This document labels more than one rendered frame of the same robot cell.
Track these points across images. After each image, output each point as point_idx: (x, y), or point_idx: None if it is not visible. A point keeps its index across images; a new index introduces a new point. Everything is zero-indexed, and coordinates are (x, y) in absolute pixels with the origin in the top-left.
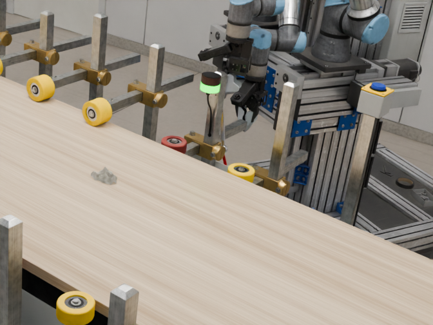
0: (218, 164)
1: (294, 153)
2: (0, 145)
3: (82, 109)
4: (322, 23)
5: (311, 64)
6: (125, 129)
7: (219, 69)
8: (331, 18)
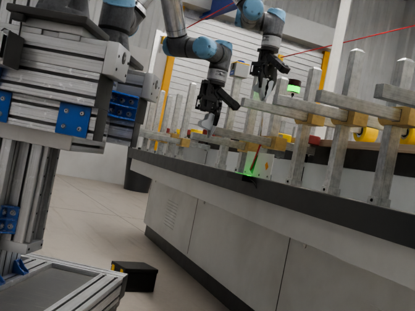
0: (260, 154)
1: (202, 134)
2: None
3: (378, 132)
4: (128, 23)
5: (138, 66)
6: None
7: (100, 110)
8: (133, 18)
